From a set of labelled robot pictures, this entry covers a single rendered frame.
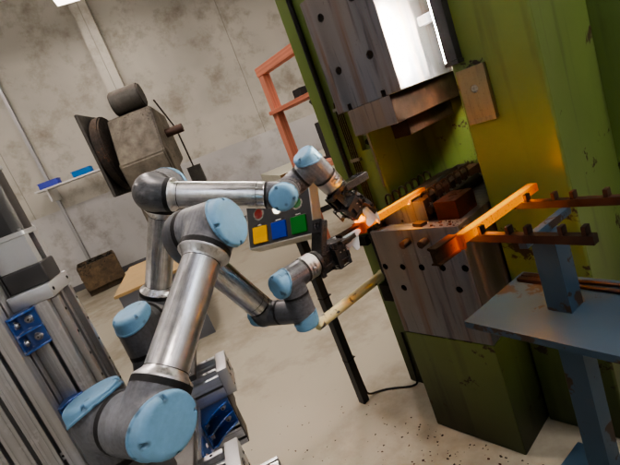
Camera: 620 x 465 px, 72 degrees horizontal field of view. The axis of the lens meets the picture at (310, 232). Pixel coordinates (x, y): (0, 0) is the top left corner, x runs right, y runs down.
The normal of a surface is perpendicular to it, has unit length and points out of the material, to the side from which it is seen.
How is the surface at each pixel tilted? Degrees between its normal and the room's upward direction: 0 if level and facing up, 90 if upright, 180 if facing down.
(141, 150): 64
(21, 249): 90
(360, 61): 90
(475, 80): 90
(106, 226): 90
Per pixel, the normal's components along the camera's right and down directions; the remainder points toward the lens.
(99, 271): 0.46, 0.04
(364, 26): -0.70, 0.41
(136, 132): -0.07, -0.22
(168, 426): 0.80, -0.07
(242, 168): 0.25, 0.14
